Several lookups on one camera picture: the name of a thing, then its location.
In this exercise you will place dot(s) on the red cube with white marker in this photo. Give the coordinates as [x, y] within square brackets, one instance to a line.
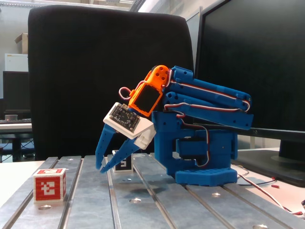
[48, 188]

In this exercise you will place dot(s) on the white background desk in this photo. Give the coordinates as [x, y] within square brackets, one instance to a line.
[14, 127]

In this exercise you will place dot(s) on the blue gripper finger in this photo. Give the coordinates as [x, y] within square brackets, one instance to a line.
[104, 145]
[124, 152]

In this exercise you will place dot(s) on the black Dell monitor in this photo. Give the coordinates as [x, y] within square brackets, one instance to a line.
[262, 59]

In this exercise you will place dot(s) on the small grey round object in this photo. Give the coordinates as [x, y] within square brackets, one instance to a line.
[11, 117]

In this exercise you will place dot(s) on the wrist camera on white mount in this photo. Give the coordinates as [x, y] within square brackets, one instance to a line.
[124, 117]

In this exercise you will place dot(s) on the blue and orange robot arm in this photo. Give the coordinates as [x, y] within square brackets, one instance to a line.
[209, 95]

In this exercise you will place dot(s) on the black keyboard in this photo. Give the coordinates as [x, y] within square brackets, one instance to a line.
[14, 120]

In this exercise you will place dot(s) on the black cube with white marker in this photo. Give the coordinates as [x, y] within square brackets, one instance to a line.
[124, 166]

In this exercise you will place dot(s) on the black background monitor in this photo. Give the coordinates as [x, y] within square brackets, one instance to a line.
[16, 90]

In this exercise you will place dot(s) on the aluminium slotted base plate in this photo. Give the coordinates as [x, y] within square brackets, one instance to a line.
[166, 210]

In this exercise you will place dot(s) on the brown cardboard box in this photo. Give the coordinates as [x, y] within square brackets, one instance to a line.
[22, 43]

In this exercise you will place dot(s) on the white cabinet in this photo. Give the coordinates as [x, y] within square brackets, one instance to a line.
[16, 62]

